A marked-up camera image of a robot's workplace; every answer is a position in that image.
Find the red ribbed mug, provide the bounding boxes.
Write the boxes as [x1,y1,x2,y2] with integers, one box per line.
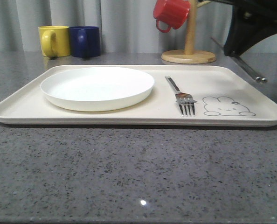
[153,0,190,33]

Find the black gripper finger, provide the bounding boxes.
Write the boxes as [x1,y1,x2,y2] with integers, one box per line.
[223,6,252,56]
[231,15,277,56]

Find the grey pleated curtain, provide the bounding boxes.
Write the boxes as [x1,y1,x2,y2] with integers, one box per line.
[0,0,277,54]

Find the navy blue mug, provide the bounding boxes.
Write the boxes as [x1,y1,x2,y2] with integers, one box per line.
[69,26,101,58]

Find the silver metal fork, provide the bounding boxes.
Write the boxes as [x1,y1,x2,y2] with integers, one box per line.
[165,76,197,117]

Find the cream rabbit print tray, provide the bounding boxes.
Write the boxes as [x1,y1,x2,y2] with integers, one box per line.
[0,65,277,126]

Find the wooden mug tree stand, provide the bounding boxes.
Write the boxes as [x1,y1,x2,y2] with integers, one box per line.
[161,0,216,64]

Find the yellow mug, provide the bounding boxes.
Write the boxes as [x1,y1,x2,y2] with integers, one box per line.
[38,26,71,58]

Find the white round plate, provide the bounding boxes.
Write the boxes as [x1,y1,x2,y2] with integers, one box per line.
[41,67,155,112]

